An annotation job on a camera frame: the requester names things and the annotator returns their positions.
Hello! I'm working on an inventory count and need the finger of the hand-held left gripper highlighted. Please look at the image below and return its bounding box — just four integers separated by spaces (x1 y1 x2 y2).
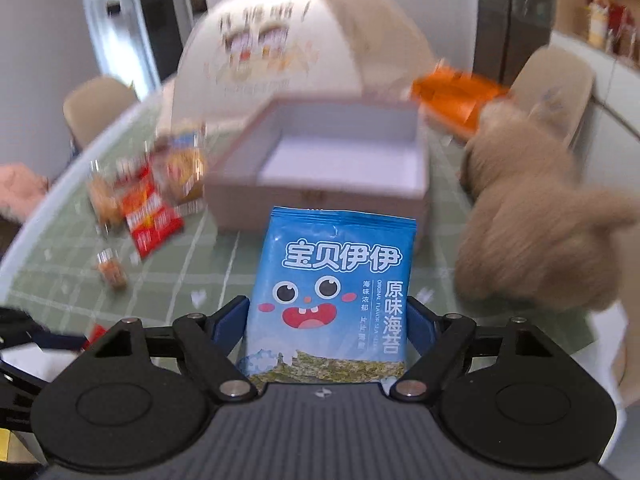
32 327 88 353

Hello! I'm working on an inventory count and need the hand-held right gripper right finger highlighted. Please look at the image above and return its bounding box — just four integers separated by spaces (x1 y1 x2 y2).
390 296 558 402

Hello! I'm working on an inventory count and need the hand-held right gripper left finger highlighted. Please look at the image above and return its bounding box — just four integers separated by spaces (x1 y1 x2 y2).
82 296 261 402

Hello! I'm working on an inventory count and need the blue seaweed snack packet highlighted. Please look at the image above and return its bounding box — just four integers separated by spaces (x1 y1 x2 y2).
239 206 418 386

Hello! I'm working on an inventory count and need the pink cardboard box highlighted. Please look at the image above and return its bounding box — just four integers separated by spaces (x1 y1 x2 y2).
205 97 430 235

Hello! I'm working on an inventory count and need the red snack packet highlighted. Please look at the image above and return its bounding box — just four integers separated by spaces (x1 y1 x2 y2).
117 165 185 260

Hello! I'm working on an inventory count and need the orange yellow snack packet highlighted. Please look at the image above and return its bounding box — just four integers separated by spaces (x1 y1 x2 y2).
152 127 208 206

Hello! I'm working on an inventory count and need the green checked tablecloth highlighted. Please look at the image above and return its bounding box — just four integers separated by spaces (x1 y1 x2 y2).
0 75 626 361

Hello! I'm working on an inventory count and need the small brown snack packet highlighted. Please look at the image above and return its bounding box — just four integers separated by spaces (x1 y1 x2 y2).
97 249 128 291

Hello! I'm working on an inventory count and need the clear brown snack packet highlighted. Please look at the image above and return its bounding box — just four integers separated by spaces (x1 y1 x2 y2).
87 160 123 236

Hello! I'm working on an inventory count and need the pink fluffy cloth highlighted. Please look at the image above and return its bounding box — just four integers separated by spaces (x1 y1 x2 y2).
0 162 51 223

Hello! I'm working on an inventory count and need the brown teddy bear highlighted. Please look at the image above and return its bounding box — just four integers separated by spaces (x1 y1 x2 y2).
457 100 640 311

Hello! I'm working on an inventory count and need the beige chair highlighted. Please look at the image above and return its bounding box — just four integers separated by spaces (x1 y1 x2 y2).
62 76 138 151
507 46 596 148

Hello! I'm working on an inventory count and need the white cabinet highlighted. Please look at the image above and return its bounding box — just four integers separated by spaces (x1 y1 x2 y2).
550 30 640 143

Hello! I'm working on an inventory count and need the grey refrigerator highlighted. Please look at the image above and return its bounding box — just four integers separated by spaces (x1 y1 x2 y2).
472 0 566 88

